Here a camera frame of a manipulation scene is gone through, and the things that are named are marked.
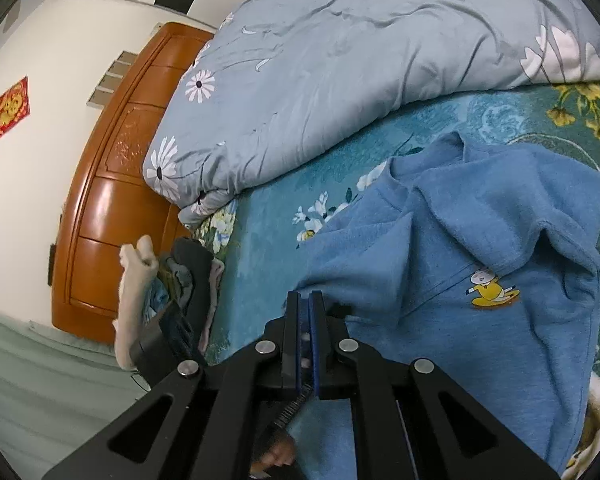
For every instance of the beige fleece cloth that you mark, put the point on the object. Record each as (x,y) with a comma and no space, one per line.
(135,300)

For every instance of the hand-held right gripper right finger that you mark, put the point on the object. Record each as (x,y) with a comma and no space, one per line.
(317,345)

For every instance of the grey folded cloth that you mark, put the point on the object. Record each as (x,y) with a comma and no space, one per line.
(177,277)

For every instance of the blue fleece sweatshirt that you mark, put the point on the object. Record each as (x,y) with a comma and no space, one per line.
(480,220)

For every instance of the dark cloth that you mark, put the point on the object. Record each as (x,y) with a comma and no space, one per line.
(197,270)

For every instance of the person's left hand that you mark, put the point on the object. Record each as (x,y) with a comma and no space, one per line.
(277,452)

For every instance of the beige wall panel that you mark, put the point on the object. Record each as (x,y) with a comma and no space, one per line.
(97,96)
(107,81)
(117,68)
(126,56)

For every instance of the teal floral blanket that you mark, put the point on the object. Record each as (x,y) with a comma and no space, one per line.
(290,195)

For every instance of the grey-blue floral quilt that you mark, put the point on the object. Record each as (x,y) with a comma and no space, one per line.
(355,60)

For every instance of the pink cloth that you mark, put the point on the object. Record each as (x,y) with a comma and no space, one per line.
(215,280)

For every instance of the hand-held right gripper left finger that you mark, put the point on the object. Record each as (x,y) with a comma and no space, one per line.
(292,340)

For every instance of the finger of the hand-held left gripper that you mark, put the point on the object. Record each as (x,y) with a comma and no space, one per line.
(290,412)

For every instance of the wooden headboard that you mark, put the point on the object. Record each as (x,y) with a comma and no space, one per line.
(120,220)

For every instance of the red wall poster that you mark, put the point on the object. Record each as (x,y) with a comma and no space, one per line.
(9,110)

